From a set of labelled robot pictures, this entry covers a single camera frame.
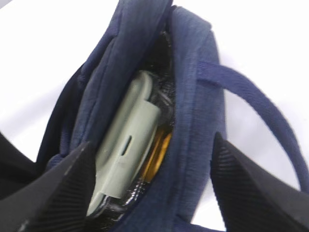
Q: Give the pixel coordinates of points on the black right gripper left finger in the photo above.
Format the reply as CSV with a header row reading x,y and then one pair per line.
x,y
55,202

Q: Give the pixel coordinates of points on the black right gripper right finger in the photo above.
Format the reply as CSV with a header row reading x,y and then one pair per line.
x,y
250,198

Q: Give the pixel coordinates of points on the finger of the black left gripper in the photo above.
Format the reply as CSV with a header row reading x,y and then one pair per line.
x,y
18,173

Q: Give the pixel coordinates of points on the green lid glass food container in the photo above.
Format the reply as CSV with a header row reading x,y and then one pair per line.
x,y
127,142

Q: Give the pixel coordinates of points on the yellow pear-shaped squash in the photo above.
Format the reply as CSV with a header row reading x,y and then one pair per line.
x,y
156,155

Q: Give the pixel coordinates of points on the dark navy fabric lunch bag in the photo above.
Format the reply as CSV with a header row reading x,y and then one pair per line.
x,y
180,47

